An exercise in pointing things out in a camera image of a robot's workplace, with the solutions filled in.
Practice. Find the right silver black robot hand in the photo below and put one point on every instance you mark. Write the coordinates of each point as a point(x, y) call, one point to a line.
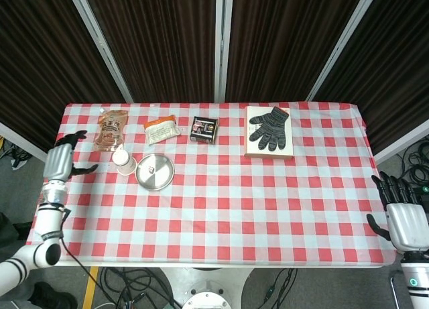
point(407, 225)

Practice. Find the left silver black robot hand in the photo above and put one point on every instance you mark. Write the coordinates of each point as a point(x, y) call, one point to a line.
point(58, 163)

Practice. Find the white paper cup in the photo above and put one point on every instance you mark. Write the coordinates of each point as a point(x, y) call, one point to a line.
point(124, 163)

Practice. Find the white die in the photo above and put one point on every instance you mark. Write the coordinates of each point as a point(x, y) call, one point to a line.
point(151, 169)

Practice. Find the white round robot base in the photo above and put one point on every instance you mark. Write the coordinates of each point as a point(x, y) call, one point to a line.
point(206, 299)

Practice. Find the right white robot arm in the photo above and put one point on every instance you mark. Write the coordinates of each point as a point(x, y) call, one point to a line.
point(417, 282)

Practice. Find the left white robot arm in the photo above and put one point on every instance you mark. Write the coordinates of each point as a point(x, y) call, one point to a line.
point(48, 222)

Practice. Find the round metal plate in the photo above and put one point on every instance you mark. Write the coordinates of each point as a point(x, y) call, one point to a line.
point(161, 178)

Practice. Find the orange snack pouch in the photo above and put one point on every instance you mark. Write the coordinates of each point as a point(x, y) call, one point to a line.
point(110, 131)

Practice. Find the white orange snack packet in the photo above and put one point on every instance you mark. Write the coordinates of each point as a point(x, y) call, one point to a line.
point(162, 131)

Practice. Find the black shoe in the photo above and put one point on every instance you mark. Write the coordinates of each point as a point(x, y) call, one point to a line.
point(50, 295)

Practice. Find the white book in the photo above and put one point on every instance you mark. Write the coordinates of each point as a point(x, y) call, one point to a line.
point(288, 144)

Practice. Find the black luncheon meat can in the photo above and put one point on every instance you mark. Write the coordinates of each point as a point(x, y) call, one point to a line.
point(203, 129)

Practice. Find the grey striped knit glove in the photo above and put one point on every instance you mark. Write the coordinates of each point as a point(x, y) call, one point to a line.
point(269, 129)

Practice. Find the red white checkered tablecloth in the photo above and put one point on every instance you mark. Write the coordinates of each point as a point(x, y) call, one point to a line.
point(218, 215)

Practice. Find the white partition base rail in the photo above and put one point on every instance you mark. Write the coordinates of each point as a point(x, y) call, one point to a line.
point(402, 141)
point(20, 139)

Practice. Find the white partition post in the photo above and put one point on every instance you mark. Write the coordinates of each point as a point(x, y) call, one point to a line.
point(100, 44)
point(224, 44)
point(342, 44)

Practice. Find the white table pedestal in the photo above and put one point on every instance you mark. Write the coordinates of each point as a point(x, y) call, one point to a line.
point(177, 279)

